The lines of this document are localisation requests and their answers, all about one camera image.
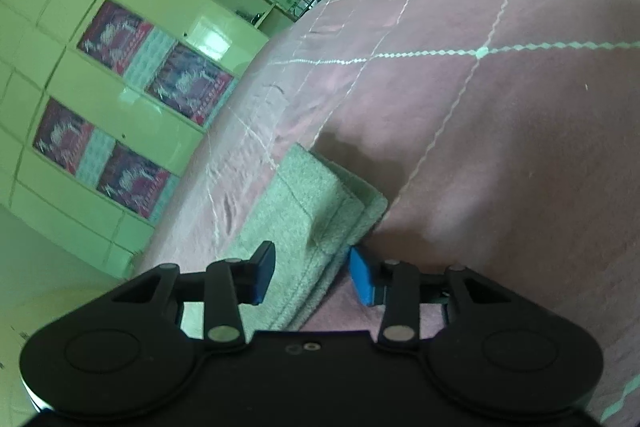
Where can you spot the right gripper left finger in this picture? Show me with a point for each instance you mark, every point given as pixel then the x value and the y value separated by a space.
pixel 231 283

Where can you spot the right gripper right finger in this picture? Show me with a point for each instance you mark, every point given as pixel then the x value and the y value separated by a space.
pixel 395 286

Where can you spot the grey-green pants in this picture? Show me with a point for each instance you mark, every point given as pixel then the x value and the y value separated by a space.
pixel 312 209

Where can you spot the lower right red poster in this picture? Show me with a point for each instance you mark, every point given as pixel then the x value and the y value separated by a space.
pixel 133 181

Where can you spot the red poster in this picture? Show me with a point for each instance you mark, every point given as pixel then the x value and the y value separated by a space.
pixel 114 36
pixel 190 84
pixel 62 136
pixel 133 181

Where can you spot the upper right red poster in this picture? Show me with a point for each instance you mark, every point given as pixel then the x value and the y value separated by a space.
pixel 190 84

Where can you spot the pink checked bed sheet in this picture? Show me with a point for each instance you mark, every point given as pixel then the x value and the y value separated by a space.
pixel 504 134

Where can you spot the lower left red poster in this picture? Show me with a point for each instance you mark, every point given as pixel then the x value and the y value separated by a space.
pixel 62 136

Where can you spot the cream built-in wardrobe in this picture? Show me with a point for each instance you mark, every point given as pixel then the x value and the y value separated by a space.
pixel 40 60

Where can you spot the upper left red poster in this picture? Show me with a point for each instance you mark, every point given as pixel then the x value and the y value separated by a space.
pixel 114 36

